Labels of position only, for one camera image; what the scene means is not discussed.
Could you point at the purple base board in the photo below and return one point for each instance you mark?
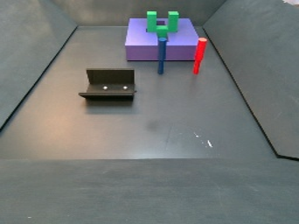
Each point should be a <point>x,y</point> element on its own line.
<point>141,42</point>

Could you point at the blue peg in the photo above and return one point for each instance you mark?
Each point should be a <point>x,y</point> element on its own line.
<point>161,44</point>

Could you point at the red peg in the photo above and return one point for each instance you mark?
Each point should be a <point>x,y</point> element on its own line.
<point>199,54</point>

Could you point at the green U-shaped block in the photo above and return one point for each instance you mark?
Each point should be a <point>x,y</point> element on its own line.
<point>161,29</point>

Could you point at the black U-channel bracket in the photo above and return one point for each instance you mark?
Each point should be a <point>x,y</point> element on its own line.
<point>109,83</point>

